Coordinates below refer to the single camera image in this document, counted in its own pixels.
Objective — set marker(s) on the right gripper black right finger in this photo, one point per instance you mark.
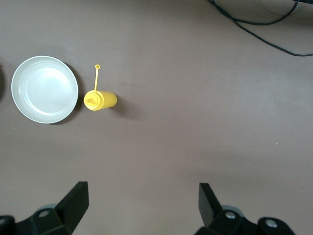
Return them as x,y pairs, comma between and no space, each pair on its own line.
210,208

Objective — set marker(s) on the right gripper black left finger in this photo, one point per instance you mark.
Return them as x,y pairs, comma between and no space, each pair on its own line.
71,208

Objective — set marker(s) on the yellow mustard squeeze bottle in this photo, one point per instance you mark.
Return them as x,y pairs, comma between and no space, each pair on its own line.
102,100

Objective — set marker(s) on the beige plate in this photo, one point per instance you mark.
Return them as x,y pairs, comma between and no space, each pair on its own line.
45,89

